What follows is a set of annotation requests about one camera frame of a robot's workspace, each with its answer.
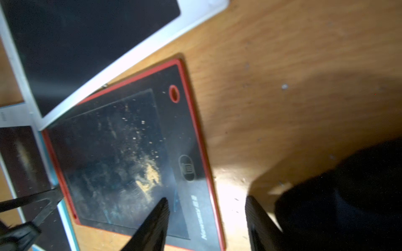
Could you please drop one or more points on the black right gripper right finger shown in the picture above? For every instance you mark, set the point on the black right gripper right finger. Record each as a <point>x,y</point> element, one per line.
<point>264,235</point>

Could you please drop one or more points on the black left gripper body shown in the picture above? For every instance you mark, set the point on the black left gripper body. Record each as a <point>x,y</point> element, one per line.
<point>20,237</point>

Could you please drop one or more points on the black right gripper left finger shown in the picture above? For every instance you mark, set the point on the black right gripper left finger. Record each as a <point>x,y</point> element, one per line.
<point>151,235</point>

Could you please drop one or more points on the red drawing tablet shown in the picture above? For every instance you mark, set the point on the red drawing tablet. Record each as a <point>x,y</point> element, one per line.
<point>121,150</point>

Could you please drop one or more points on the dark grey wiping cloth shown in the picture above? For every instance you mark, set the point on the dark grey wiping cloth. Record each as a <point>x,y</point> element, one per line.
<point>357,206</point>

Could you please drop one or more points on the white teal drawing tablet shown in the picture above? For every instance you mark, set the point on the white teal drawing tablet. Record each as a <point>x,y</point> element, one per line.
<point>32,181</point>

